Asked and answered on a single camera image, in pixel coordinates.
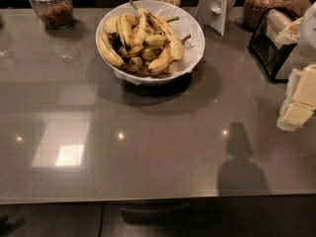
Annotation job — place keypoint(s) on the left glass jar with cereal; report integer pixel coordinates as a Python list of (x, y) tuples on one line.
[(55, 14)]

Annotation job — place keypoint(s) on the tall centre yellow banana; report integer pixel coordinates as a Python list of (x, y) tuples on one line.
[(141, 34)]

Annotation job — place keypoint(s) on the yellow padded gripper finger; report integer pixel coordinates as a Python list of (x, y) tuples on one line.
[(299, 104)]

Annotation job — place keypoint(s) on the black wire basket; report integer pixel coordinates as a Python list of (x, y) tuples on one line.
[(269, 56)]

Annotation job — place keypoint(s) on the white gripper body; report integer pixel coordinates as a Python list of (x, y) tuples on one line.
[(308, 39)]

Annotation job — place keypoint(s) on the small centre yellow banana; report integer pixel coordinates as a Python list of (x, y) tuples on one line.
[(154, 40)]

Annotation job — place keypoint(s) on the right glass jar with cereal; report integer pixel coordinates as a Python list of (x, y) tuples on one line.
[(253, 10)]

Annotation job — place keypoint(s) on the upper left yellow banana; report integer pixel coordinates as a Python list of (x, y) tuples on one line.
[(110, 26)]

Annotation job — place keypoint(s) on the glass jar with cereal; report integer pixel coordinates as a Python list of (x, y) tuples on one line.
[(55, 14), (253, 10)]

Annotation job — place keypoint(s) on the white packets in basket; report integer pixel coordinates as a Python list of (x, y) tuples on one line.
[(281, 30)]

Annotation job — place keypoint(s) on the long right yellow banana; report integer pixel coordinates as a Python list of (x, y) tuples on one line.
[(175, 43)]

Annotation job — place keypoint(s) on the left outer yellow banana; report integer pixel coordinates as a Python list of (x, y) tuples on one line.
[(108, 53)]

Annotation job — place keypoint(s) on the front right yellow banana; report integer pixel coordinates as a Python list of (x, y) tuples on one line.
[(160, 63)]

